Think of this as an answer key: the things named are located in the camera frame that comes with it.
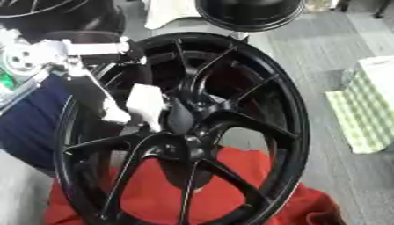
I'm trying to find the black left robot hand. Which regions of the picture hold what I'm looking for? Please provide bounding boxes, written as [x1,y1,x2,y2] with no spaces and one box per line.
[43,30,150,125]

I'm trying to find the black spoked wheel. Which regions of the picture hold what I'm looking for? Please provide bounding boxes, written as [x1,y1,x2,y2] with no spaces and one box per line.
[52,31,311,225]

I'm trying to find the black round object white lines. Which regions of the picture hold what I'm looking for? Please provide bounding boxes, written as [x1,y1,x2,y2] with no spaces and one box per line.
[0,0,128,42]

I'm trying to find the white cloth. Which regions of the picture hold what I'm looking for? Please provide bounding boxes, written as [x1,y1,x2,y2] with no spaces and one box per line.
[142,0,203,31]

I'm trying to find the green white checked cloth table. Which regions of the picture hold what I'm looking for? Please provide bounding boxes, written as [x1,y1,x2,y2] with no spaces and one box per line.
[323,55,394,155]

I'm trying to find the black chair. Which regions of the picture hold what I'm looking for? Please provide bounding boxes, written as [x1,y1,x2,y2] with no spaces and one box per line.
[333,0,394,19]

